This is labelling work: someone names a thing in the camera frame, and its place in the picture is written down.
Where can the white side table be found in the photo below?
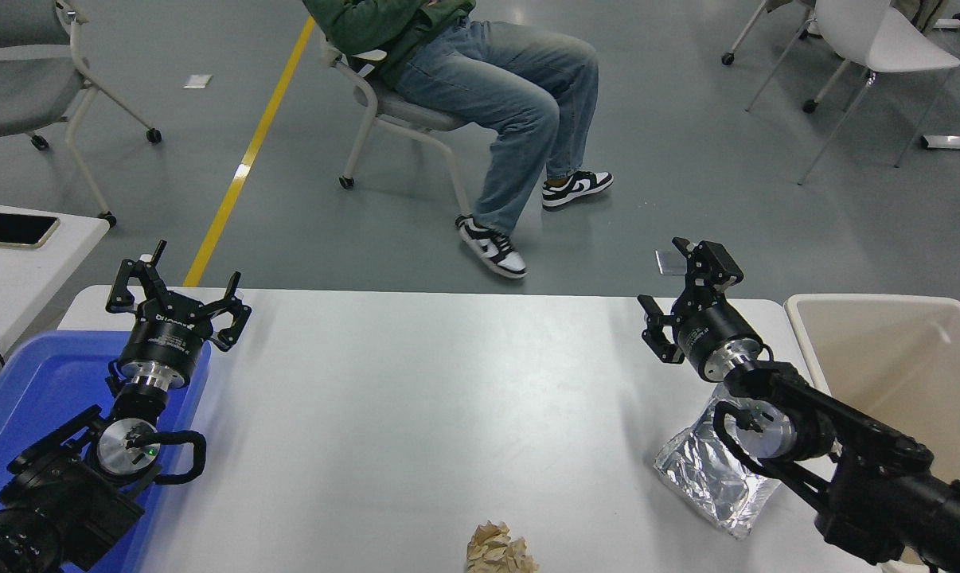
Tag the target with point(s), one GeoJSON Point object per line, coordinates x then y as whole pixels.
{"type": "Point", "coordinates": [26, 278]}

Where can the blue plastic tray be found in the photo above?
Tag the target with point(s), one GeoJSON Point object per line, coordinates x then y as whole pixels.
{"type": "Point", "coordinates": [42, 382]}

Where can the metal floor plate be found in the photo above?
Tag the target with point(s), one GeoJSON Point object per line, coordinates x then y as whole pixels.
{"type": "Point", "coordinates": [667, 263]}

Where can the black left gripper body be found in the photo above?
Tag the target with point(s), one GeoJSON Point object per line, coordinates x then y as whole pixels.
{"type": "Point", "coordinates": [165, 341]}

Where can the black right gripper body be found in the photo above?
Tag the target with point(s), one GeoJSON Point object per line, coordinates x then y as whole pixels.
{"type": "Point", "coordinates": [711, 330]}

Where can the person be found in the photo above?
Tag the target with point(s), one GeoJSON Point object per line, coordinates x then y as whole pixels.
{"type": "Point", "coordinates": [512, 87]}

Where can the foil tray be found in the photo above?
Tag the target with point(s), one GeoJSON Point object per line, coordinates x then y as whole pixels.
{"type": "Point", "coordinates": [703, 477]}

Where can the tan paper ball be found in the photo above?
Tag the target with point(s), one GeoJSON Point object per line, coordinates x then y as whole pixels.
{"type": "Point", "coordinates": [500, 551]}

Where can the white-legged castor chair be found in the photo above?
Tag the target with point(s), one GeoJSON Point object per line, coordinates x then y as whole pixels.
{"type": "Point", "coordinates": [727, 58]}

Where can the black smartphone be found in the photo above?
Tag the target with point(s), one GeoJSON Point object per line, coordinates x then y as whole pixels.
{"type": "Point", "coordinates": [14, 229]}

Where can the white table foot bar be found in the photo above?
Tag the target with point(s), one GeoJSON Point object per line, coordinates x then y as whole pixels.
{"type": "Point", "coordinates": [946, 25]}
{"type": "Point", "coordinates": [958, 142]}

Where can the large pale plastic bin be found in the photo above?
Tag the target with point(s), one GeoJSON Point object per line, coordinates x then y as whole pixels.
{"type": "Point", "coordinates": [910, 350]}

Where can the white shell chair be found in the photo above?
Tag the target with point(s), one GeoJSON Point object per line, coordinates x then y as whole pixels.
{"type": "Point", "coordinates": [886, 44]}

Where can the grey castor chair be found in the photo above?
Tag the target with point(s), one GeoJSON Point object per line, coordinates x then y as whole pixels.
{"type": "Point", "coordinates": [18, 95]}

